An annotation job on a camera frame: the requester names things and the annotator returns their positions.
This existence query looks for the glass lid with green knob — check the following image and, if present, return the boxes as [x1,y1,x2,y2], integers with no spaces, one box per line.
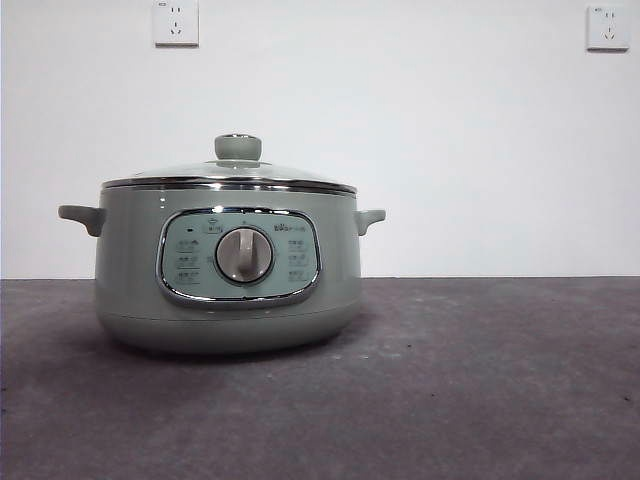
[102,132,359,195]

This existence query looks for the pale green electric pot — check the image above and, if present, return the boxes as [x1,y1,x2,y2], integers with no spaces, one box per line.
[57,187,387,356]

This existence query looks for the white wall socket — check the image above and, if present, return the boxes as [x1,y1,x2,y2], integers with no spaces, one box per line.
[586,4,631,52]
[153,0,200,49]

